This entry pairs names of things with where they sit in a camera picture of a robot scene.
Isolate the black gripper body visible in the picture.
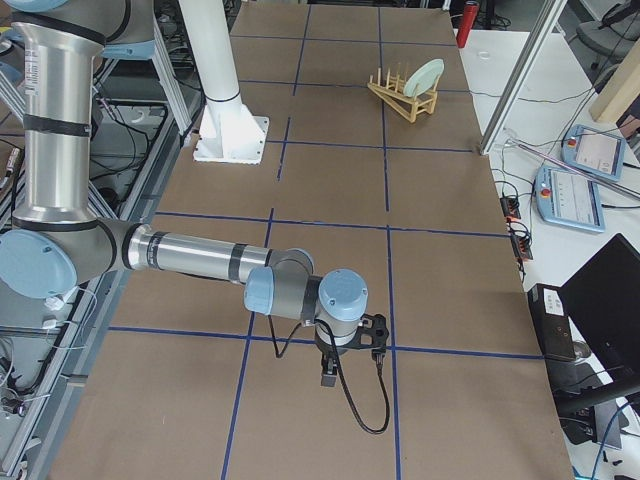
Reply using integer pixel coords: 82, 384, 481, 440
314, 335, 347, 371

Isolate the mint green plate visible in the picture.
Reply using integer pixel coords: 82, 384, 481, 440
403, 58, 445, 98

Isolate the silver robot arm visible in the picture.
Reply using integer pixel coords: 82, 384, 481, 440
1, 1, 368, 386

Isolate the wooden dish rack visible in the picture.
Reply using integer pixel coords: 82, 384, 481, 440
367, 68, 440, 123

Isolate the brown paper table cover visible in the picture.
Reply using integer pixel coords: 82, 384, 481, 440
48, 4, 576, 480

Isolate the black box with label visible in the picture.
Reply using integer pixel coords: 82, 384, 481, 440
527, 283, 576, 362

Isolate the orange black usb hub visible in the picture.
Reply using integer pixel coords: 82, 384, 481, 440
500, 196, 521, 221

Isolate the black laptop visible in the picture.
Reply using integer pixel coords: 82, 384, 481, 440
560, 233, 639, 379

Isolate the lower blue teach pendant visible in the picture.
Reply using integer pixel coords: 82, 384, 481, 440
534, 166, 606, 233

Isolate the blue teach pendant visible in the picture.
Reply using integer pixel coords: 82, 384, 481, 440
534, 166, 606, 233
562, 124, 626, 181

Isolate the upper blue teach pendant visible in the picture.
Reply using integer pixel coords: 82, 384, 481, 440
562, 124, 626, 181

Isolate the red water bottle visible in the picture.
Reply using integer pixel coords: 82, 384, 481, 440
456, 1, 479, 49

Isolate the wooden beam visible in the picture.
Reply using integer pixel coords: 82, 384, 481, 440
589, 41, 640, 123

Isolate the grey office chair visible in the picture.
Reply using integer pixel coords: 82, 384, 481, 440
576, 1, 639, 70

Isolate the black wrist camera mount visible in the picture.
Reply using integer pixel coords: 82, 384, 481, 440
347, 314, 389, 363

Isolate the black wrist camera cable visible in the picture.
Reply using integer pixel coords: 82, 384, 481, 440
268, 314, 391, 434

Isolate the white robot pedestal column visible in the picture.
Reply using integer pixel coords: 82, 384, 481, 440
180, 0, 269, 165

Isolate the aluminium frame post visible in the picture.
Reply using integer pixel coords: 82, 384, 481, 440
479, 0, 567, 155

